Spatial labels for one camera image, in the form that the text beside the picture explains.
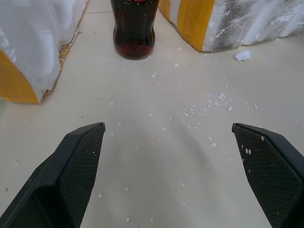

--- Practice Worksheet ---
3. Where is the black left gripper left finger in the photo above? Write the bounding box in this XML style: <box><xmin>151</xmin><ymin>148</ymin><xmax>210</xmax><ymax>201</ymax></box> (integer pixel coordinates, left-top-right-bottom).
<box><xmin>0</xmin><ymin>122</ymin><xmax>106</xmax><ymax>228</ymax></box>

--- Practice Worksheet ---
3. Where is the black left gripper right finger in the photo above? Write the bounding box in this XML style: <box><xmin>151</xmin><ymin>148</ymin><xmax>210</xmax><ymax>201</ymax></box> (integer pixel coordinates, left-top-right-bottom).
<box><xmin>232</xmin><ymin>123</ymin><xmax>304</xmax><ymax>228</ymax></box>

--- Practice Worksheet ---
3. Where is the white foam chunk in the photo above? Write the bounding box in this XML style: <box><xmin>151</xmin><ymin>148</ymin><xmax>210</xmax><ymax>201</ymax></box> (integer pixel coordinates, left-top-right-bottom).
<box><xmin>234</xmin><ymin>50</ymin><xmax>252</xmax><ymax>62</ymax></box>

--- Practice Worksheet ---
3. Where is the white foam box with yellow tape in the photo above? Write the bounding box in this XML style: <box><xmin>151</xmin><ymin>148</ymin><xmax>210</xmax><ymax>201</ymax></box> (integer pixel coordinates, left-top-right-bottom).
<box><xmin>0</xmin><ymin>0</ymin><xmax>89</xmax><ymax>104</ymax></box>

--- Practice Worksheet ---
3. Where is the white styrofoam block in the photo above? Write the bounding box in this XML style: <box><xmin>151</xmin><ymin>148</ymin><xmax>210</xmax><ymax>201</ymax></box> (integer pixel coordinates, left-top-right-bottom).
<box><xmin>158</xmin><ymin>0</ymin><xmax>304</xmax><ymax>53</ymax></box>

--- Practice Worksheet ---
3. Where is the dark cola bottle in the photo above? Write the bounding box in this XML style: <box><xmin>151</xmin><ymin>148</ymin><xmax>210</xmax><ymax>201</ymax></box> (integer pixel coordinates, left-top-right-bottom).
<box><xmin>110</xmin><ymin>0</ymin><xmax>160</xmax><ymax>60</ymax></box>

